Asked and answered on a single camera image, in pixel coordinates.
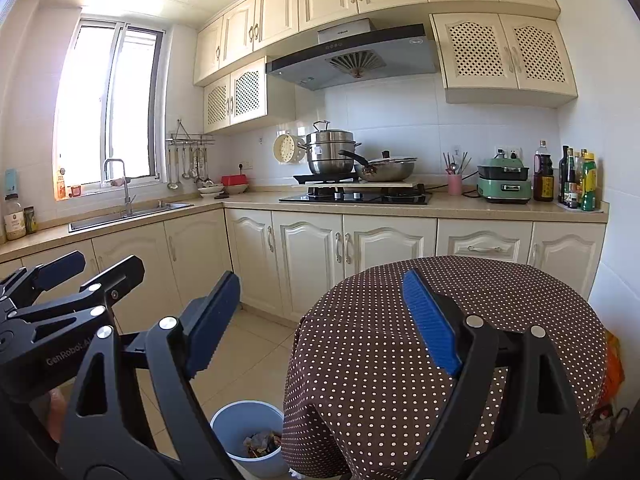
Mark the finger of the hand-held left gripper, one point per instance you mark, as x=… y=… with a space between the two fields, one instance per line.
x=62 y=265
x=125 y=272

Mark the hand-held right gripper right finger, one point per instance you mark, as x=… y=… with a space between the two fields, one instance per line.
x=430 y=320

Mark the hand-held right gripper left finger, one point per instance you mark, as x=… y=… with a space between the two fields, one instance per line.
x=215 y=320

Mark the blue plastic bin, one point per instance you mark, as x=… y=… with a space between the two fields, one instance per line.
x=235 y=420

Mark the pile of wrappers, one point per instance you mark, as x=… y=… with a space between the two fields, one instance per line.
x=262 y=445

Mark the person's left hand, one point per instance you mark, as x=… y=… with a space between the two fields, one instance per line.
x=57 y=412

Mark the stainless steel sink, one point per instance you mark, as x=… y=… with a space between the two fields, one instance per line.
x=125 y=215

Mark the labelled glass jar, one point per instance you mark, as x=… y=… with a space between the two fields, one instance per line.
x=15 y=222

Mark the brown polka-dot tablecloth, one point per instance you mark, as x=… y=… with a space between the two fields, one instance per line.
x=375 y=360

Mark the steel faucet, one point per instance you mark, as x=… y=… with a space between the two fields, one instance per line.
x=127 y=200

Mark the amber bottle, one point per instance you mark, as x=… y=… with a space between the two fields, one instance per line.
x=61 y=185

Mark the row of hanging ladles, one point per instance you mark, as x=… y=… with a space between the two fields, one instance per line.
x=172 y=170

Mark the cream lower cabinets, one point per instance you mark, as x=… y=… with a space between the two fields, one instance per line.
x=310 y=255

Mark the pink utensil holder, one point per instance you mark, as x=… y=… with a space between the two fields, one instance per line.
x=455 y=185

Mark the light wooden board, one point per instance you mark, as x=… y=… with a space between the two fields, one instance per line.
x=400 y=186

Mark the red box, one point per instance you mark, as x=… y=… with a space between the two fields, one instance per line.
x=234 y=180

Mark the black gas stove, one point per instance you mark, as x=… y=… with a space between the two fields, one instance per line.
x=350 y=197

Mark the metal utensil rack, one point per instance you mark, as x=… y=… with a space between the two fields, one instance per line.
x=192 y=137

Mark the green electric cooker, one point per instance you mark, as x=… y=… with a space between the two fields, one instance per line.
x=502 y=185

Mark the steel wok with lid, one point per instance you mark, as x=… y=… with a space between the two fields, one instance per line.
x=390 y=170

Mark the bundle of chopsticks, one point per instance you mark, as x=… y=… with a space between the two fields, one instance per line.
x=456 y=162

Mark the sliding window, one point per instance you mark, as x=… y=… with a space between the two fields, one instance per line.
x=110 y=105

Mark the black induction cooker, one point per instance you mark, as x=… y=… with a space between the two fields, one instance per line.
x=320 y=178

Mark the large soy sauce bottle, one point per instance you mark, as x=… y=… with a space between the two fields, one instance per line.
x=543 y=180

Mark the white bottle tray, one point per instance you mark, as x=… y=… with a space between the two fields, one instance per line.
x=575 y=208

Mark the cream colander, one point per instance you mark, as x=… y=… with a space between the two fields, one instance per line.
x=287 y=149

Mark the orange plastic bag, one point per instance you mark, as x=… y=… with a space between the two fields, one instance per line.
x=612 y=370

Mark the stainless steel steamer pot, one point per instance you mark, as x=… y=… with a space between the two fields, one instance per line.
x=330 y=155

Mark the dark glass bottle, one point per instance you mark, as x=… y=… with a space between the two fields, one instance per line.
x=574 y=185
x=564 y=180

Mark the green plastic bottle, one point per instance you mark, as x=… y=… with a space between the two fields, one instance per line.
x=589 y=185

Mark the grey range hood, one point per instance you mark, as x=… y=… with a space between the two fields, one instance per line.
x=350 y=60

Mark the double wall socket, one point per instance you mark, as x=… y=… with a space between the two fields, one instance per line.
x=508 y=152

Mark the small lattice-door wall cabinet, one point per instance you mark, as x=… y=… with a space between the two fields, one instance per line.
x=235 y=95

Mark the large lattice-door wall cabinet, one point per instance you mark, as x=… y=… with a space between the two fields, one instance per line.
x=505 y=55

